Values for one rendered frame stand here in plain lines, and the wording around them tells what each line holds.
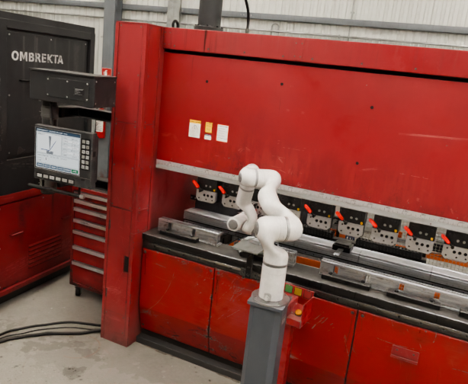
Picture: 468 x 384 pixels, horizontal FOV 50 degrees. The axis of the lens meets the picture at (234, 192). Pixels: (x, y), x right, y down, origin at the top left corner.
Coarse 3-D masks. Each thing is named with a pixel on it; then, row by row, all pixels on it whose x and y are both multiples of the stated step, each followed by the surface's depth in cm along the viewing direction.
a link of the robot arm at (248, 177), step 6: (246, 168) 265; (252, 168) 266; (258, 168) 279; (240, 174) 264; (246, 174) 262; (252, 174) 262; (240, 180) 264; (246, 180) 262; (252, 180) 262; (240, 186) 287; (246, 186) 265; (252, 186) 265
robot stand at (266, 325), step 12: (252, 300) 244; (252, 312) 244; (264, 312) 242; (276, 312) 240; (252, 324) 245; (264, 324) 243; (276, 324) 242; (252, 336) 246; (264, 336) 244; (276, 336) 244; (252, 348) 248; (264, 348) 245; (276, 348) 246; (252, 360) 249; (264, 360) 246; (276, 360) 250; (252, 372) 250; (264, 372) 248; (276, 372) 255
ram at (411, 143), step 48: (192, 96) 335; (240, 96) 320; (288, 96) 306; (336, 96) 294; (384, 96) 282; (432, 96) 272; (192, 144) 341; (240, 144) 326; (288, 144) 312; (336, 144) 299; (384, 144) 287; (432, 144) 276; (288, 192) 317; (336, 192) 304; (384, 192) 291; (432, 192) 280
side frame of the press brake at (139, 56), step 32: (128, 32) 324; (160, 32) 331; (128, 64) 328; (160, 64) 338; (128, 96) 332; (160, 96) 345; (128, 128) 337; (128, 160) 341; (128, 192) 346; (160, 192) 370; (192, 192) 415; (128, 224) 350; (128, 256) 355; (128, 288) 360; (128, 320) 366
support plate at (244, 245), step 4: (248, 236) 337; (244, 240) 329; (236, 244) 320; (240, 244) 321; (244, 244) 321; (248, 244) 322; (252, 244) 323; (236, 248) 313; (240, 248) 312; (244, 248) 313; (248, 248) 314; (252, 248) 315; (256, 248) 316; (260, 248) 316; (248, 252) 309; (252, 252) 308; (256, 252) 309; (260, 252) 311
